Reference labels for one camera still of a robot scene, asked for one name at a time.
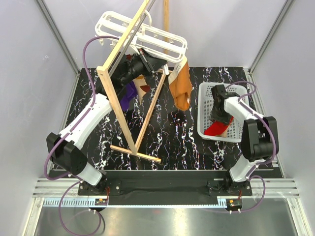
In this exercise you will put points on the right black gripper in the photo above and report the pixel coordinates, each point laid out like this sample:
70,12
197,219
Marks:
213,116

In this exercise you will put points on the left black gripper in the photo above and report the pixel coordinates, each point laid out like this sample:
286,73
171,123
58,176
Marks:
152,63

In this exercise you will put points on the white plastic clip hanger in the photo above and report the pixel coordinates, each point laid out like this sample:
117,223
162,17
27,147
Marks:
157,42

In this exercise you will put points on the beige striped sock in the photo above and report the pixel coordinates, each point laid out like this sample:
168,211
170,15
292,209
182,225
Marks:
142,87

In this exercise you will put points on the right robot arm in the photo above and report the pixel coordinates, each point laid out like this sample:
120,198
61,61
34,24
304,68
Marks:
259,141

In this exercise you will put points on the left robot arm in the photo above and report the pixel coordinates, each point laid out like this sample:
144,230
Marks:
65,148

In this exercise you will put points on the red sock in basket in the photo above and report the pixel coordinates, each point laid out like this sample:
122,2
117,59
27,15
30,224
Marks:
218,129

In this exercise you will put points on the white perforated plastic basket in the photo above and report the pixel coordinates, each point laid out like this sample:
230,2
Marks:
205,105

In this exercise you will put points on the orange sock with cream cuff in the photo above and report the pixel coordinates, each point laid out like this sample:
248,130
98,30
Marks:
180,85

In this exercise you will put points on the purple sock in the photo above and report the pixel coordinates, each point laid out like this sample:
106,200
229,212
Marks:
130,93

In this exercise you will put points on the grey metal rack rod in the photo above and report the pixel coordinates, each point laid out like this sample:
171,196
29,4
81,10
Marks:
127,37

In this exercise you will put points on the black marble pattern mat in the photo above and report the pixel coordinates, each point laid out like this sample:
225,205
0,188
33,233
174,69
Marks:
171,134

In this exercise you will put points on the wooden drying rack frame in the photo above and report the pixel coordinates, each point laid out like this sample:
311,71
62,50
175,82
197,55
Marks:
112,96

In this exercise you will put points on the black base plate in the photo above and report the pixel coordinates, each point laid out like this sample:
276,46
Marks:
165,188

